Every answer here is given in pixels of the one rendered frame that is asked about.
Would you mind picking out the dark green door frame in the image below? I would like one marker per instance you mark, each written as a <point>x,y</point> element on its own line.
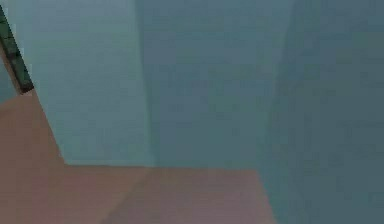
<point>12,53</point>

